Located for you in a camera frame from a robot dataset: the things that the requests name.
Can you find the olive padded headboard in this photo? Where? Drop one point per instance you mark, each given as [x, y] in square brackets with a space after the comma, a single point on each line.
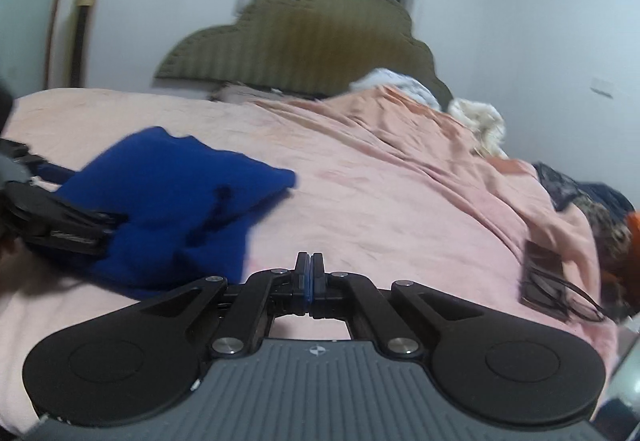
[300, 41]

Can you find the white pillow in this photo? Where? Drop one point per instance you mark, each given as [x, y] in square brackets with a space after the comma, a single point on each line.
[400, 83]

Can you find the dark patterned garment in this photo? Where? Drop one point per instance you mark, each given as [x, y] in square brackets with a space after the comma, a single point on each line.
[575, 186]

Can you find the black eyeglasses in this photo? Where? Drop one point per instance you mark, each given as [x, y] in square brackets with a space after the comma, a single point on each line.
[565, 293]

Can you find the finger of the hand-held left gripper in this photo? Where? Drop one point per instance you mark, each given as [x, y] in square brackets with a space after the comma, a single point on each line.
[70, 226]
[50, 172]

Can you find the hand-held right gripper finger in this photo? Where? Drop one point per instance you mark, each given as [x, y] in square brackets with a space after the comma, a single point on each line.
[316, 273]
[306, 273]

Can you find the cream fluffy cloth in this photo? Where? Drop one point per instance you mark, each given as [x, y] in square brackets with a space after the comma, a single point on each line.
[480, 123]

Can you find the blue knit garment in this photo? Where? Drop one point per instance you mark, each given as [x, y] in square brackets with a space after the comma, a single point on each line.
[165, 201]

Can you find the pink bed sheet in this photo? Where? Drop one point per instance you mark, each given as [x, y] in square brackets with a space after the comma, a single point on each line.
[375, 201]

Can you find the brown pole with gold band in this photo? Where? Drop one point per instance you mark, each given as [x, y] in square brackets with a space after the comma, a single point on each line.
[82, 36]

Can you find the leopard print garment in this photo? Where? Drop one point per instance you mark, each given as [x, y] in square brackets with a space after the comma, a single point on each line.
[607, 231]

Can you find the dark pillow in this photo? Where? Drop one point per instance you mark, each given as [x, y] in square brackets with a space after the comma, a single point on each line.
[260, 92]

